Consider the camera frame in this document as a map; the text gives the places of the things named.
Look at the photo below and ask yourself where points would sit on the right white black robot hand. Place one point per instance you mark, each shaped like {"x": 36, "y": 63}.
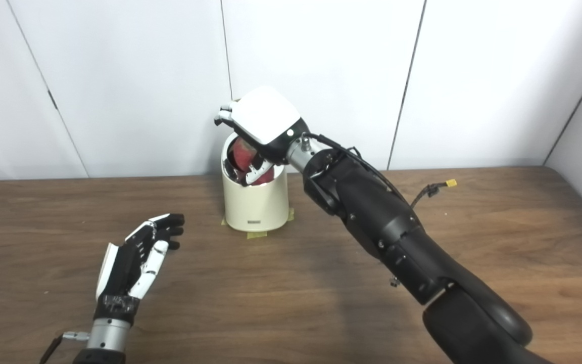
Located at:
{"x": 265, "y": 114}

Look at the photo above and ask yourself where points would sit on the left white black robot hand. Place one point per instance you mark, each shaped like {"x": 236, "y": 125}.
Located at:
{"x": 124, "y": 268}

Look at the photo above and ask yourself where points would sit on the red apple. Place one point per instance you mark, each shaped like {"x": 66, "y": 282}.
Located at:
{"x": 243, "y": 154}

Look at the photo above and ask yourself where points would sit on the cream-colored bin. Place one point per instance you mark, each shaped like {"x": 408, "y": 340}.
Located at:
{"x": 255, "y": 207}

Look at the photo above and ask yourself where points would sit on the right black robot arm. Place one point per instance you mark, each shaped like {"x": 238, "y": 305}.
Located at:
{"x": 387, "y": 222}

